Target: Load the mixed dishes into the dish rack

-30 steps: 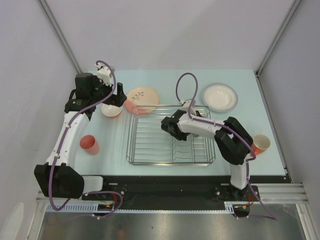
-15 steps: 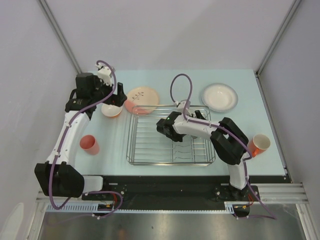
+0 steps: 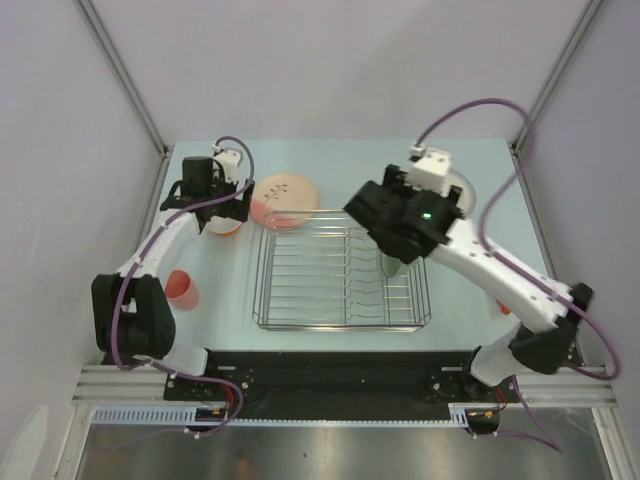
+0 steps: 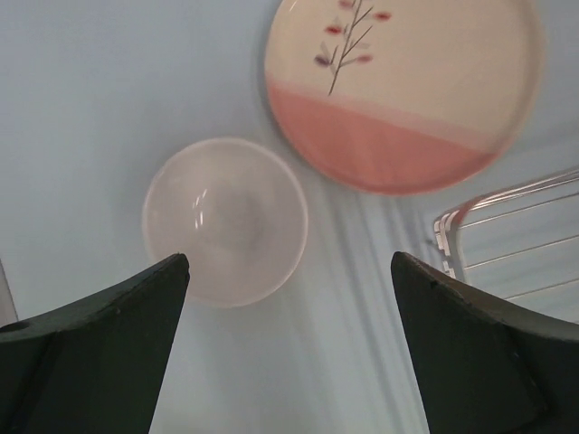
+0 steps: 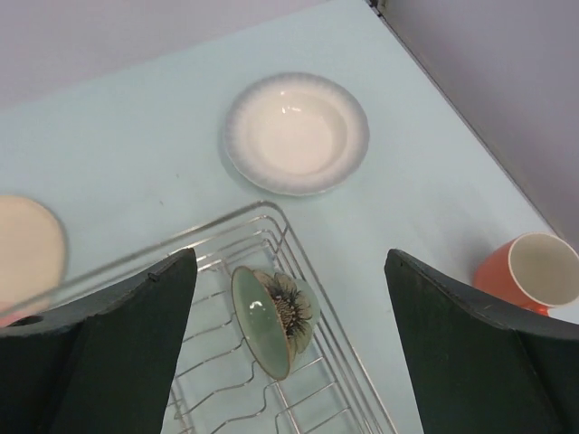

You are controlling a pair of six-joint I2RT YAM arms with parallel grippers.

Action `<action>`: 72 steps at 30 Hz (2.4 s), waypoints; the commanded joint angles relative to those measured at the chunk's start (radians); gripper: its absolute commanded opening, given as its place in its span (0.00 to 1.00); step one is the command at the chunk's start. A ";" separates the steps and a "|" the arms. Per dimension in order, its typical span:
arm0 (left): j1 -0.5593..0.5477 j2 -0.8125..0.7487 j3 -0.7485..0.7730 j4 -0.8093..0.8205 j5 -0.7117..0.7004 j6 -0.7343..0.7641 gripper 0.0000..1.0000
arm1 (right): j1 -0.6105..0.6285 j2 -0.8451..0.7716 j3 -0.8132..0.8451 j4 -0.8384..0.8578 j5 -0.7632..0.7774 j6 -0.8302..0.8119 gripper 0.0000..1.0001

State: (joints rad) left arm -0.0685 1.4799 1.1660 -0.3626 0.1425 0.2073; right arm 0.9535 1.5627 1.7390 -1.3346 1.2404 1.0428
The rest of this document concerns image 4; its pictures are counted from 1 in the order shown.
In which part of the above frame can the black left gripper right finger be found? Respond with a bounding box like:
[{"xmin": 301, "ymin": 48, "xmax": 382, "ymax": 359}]
[{"xmin": 391, "ymin": 251, "xmax": 578, "ymax": 433}]

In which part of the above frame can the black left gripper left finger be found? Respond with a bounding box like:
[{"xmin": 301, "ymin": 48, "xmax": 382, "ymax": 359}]
[{"xmin": 1, "ymin": 253, "xmax": 190, "ymax": 433}]

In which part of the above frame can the metal wire dish rack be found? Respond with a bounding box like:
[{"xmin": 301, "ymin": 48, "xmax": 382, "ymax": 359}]
[{"xmin": 433, "ymin": 167, "xmax": 578, "ymax": 302}]

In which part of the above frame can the orange bowl white inside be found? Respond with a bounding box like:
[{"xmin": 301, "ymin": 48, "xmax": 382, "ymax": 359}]
[{"xmin": 141, "ymin": 137, "xmax": 308, "ymax": 308}]

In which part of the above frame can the pink cream tree plate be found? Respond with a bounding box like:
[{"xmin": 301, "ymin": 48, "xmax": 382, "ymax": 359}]
[{"xmin": 264, "ymin": 1, "xmax": 545, "ymax": 195}]

